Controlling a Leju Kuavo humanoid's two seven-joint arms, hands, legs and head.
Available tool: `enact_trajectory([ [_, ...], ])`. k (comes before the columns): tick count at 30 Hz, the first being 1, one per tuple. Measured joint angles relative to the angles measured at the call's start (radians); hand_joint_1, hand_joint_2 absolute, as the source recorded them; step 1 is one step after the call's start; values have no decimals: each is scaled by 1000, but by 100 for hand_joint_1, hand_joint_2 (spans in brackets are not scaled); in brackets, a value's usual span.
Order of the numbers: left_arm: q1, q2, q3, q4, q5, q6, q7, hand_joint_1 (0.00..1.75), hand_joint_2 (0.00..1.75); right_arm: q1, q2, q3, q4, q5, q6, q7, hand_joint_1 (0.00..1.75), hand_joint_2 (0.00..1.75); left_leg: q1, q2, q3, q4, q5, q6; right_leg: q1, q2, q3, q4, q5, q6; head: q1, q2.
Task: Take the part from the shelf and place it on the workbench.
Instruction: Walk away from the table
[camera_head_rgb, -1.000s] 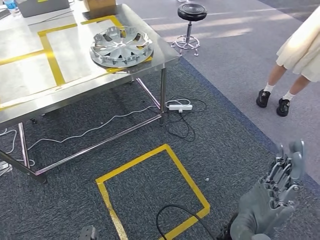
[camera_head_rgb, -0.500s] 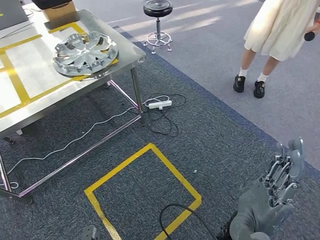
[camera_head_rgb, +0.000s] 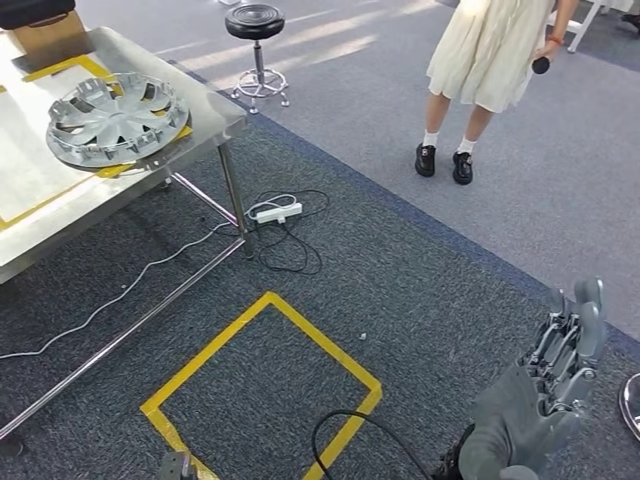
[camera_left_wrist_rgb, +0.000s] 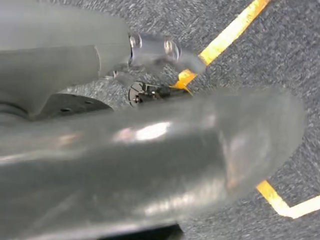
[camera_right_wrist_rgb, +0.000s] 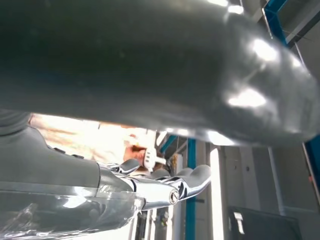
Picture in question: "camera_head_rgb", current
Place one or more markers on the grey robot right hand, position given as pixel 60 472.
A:
pixel 520 411

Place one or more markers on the black handheld controller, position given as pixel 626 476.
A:
pixel 541 65

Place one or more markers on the grey wheel hubcap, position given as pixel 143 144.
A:
pixel 115 122

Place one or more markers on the stainless steel workbench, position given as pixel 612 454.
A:
pixel 231 185

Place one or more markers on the metal barrier stanchion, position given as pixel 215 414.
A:
pixel 632 404

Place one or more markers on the person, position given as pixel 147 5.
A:
pixel 484 53

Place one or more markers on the white power strip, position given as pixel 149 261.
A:
pixel 280 213

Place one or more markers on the grey robot foot plate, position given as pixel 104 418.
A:
pixel 175 467

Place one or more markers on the black round stool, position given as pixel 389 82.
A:
pixel 255 20

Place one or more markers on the cardboard box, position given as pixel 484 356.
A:
pixel 50 36

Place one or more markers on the black carrying case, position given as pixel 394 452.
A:
pixel 35 10

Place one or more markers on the white metal frame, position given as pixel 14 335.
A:
pixel 580 26

